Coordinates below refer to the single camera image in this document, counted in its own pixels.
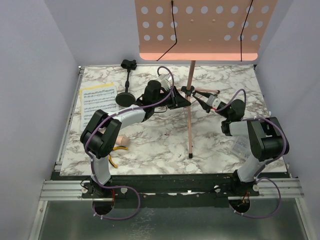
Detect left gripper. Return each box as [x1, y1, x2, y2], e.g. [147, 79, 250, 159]
[153, 87, 190, 111]

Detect pink perforated music stand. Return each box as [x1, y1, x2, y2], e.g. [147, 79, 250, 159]
[133, 0, 279, 159]

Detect sheet music paper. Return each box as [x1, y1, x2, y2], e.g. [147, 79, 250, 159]
[79, 83, 119, 131]

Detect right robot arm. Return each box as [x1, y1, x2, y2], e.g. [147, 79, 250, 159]
[192, 88, 290, 196]

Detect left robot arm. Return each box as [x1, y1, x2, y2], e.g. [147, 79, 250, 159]
[80, 80, 191, 198]

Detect black microphone desk stand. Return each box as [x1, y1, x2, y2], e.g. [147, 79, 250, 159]
[115, 59, 137, 108]

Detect clear plastic compartment box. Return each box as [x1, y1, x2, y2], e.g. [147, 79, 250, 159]
[230, 136, 251, 160]

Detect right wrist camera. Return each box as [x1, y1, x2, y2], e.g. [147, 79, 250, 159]
[206, 95, 221, 110]

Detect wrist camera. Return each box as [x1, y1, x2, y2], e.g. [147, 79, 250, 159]
[206, 95, 221, 110]
[158, 73, 174, 92]

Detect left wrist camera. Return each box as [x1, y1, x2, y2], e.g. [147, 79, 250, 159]
[158, 73, 174, 92]

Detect yellow handled pliers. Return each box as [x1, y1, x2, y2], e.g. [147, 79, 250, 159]
[108, 146, 129, 169]

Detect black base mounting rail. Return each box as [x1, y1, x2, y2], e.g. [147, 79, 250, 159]
[82, 173, 259, 208]

